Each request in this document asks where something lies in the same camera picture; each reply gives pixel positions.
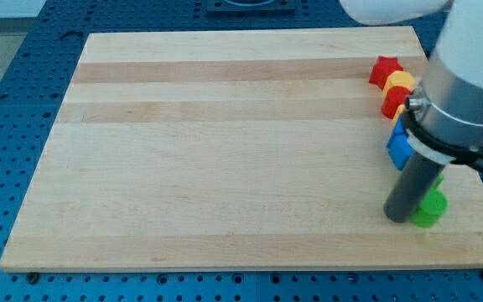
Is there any red circle block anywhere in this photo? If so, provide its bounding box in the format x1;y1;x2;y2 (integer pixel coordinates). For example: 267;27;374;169
381;86;411;119

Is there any wooden board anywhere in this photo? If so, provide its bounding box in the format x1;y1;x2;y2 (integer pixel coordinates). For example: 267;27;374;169
0;27;483;273

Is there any blue block behind cube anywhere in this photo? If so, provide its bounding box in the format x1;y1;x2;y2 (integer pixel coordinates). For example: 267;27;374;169
387;117;405;148

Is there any green star block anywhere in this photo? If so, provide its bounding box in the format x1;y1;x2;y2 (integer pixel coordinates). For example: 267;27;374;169
432;174;444;190

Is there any red star block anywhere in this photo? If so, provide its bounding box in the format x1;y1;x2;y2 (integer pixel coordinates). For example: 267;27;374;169
368;55;404;90

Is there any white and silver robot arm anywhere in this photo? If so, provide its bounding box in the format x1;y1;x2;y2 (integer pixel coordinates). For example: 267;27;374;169
340;0;483;222

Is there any yellow hexagon block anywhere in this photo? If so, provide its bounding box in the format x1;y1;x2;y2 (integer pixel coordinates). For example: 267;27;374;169
382;70;416;97

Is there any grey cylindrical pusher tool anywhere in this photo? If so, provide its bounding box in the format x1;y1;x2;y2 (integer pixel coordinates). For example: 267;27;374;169
383;152;445;223

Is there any green circle block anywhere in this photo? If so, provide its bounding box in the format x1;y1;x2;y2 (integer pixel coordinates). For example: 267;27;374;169
410;189;449;228

